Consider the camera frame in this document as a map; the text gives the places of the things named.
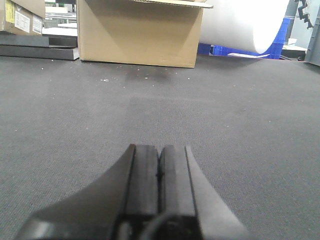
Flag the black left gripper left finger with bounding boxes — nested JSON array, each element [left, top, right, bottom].
[[15, 144, 158, 240]]

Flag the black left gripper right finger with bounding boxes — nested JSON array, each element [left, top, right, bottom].
[[159, 145, 250, 240]]

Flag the dark grey carpet mat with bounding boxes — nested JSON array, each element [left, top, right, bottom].
[[0, 55, 320, 240]]

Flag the large brown cardboard box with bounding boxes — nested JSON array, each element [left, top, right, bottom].
[[76, 0, 213, 68]]

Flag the blue crate behind roll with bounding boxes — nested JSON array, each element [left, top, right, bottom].
[[197, 17, 291, 60]]

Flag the white paper roll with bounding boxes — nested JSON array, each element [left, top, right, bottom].
[[199, 0, 289, 54]]

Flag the black foam board stack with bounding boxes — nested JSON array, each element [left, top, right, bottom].
[[0, 32, 80, 61]]

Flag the grey plastic bin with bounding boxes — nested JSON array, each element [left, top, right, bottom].
[[304, 14, 320, 67]]

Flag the labelled cardboard box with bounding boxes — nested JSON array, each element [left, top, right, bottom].
[[0, 0, 46, 36]]

